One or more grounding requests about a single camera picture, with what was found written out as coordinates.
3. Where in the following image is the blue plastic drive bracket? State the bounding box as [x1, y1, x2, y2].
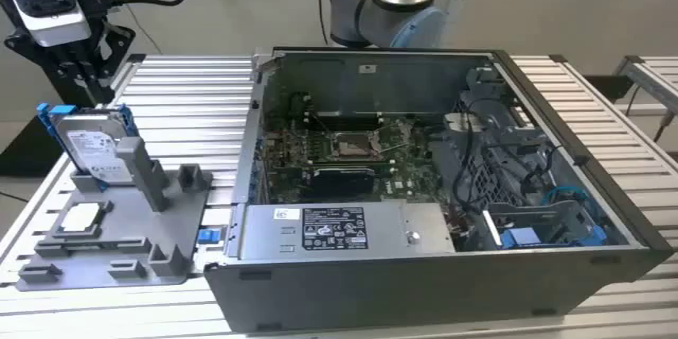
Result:
[500, 227, 609, 247]

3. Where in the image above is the thin metal locking lever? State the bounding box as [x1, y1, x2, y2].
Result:
[311, 111, 342, 135]

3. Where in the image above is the small metal slat table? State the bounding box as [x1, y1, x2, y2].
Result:
[614, 55, 678, 110]

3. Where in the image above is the grey metal disk bay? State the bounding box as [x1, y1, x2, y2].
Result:
[428, 91, 610, 252]

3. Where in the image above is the silver CPU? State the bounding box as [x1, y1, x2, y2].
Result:
[56, 202, 105, 233]

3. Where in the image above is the black graphics card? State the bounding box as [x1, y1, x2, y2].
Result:
[304, 167, 378, 199]

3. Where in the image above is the short black wire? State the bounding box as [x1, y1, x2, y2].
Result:
[519, 143, 568, 198]

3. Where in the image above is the grey parts rack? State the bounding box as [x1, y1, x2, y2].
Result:
[15, 136, 216, 292]

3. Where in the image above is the light blue wire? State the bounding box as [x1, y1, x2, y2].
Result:
[543, 184, 590, 217]

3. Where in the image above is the CPU socket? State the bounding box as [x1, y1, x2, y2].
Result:
[331, 130, 383, 158]

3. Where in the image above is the metal socket cover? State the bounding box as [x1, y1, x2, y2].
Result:
[376, 121, 414, 148]

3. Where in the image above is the green motherboard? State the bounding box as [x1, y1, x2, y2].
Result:
[262, 116, 456, 205]

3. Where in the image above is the silver power supply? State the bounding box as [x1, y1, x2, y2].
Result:
[238, 202, 458, 260]

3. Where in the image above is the black hanging cable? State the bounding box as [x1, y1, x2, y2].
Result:
[626, 83, 673, 142]

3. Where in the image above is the black box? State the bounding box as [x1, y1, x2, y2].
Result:
[583, 75, 634, 104]

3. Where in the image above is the hard disk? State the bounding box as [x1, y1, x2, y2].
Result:
[36, 102, 140, 188]

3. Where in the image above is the black RAM slot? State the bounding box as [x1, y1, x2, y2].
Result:
[310, 113, 386, 125]
[311, 157, 396, 167]

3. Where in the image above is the blue case latch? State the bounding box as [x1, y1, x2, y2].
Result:
[193, 228, 221, 245]

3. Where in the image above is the thin grey cable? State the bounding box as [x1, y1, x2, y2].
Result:
[125, 5, 163, 55]

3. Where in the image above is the open grey PC case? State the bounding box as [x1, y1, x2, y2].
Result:
[203, 45, 677, 334]

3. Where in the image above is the long black wire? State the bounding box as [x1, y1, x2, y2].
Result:
[454, 96, 531, 215]

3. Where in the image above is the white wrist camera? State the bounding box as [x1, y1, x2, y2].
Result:
[9, 0, 92, 47]

